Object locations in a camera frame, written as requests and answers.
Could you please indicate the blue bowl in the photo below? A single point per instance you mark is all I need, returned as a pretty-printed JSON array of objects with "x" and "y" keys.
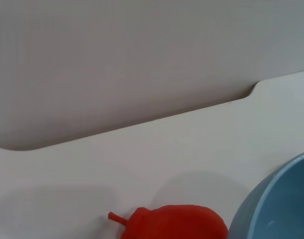
[{"x": 278, "y": 199}]

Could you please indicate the red toy pepper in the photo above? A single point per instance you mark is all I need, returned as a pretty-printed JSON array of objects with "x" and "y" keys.
[{"x": 176, "y": 222}]

